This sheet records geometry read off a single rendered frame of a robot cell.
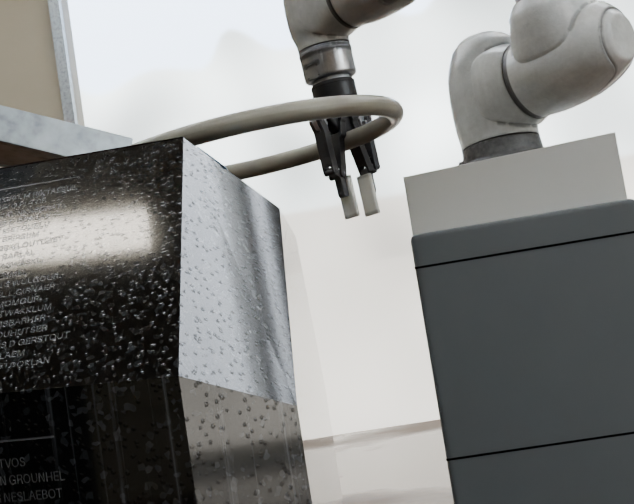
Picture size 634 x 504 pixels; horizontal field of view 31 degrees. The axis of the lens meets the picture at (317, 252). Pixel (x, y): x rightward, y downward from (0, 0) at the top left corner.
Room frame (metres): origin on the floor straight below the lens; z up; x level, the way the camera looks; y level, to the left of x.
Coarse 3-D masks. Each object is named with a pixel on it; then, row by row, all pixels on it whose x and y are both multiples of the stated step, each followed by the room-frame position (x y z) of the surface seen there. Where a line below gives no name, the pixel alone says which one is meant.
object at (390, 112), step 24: (336, 96) 1.55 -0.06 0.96; (360, 96) 1.58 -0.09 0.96; (384, 96) 1.64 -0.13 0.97; (216, 120) 1.51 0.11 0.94; (240, 120) 1.50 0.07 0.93; (264, 120) 1.51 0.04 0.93; (288, 120) 1.52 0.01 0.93; (312, 120) 1.54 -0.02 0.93; (384, 120) 1.76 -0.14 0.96; (312, 144) 1.94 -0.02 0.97; (360, 144) 1.89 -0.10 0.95; (240, 168) 1.96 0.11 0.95; (264, 168) 1.96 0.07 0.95; (288, 168) 1.97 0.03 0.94
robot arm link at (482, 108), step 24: (456, 48) 2.20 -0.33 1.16; (480, 48) 2.15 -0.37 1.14; (504, 48) 2.12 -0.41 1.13; (456, 72) 2.17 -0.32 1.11; (480, 72) 2.13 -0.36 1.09; (456, 96) 2.18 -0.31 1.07; (480, 96) 2.13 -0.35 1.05; (504, 96) 2.10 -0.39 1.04; (456, 120) 2.20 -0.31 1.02; (480, 120) 2.15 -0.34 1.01; (504, 120) 2.13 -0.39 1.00; (528, 120) 2.13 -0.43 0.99
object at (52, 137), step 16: (0, 112) 1.50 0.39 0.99; (16, 112) 1.51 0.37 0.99; (0, 128) 1.50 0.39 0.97; (16, 128) 1.51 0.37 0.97; (32, 128) 1.52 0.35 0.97; (48, 128) 1.53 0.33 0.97; (64, 128) 1.54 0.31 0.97; (80, 128) 1.55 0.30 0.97; (0, 144) 1.51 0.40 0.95; (16, 144) 1.51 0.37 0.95; (32, 144) 1.52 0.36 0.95; (48, 144) 1.53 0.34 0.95; (64, 144) 1.54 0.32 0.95; (80, 144) 1.55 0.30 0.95; (96, 144) 1.56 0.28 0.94; (112, 144) 1.57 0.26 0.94; (128, 144) 1.58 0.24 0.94; (0, 160) 1.59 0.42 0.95; (16, 160) 1.58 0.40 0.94; (32, 160) 1.57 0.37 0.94
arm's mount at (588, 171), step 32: (512, 160) 2.05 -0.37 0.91; (544, 160) 2.04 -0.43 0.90; (576, 160) 2.04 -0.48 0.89; (608, 160) 2.03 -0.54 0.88; (416, 192) 2.07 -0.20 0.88; (448, 192) 2.06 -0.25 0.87; (480, 192) 2.06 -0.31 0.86; (512, 192) 2.05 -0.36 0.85; (544, 192) 2.04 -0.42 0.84; (576, 192) 2.04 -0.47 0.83; (608, 192) 2.03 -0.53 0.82; (416, 224) 2.07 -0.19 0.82; (448, 224) 2.06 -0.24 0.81
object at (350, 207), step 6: (348, 180) 1.89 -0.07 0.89; (348, 186) 1.89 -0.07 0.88; (354, 192) 1.89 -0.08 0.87; (342, 198) 1.91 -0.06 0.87; (348, 198) 1.90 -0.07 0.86; (354, 198) 1.89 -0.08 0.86; (342, 204) 1.91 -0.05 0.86; (348, 204) 1.90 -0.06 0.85; (354, 204) 1.89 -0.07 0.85; (348, 210) 1.90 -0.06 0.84; (354, 210) 1.89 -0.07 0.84; (348, 216) 1.90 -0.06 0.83; (354, 216) 1.90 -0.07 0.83
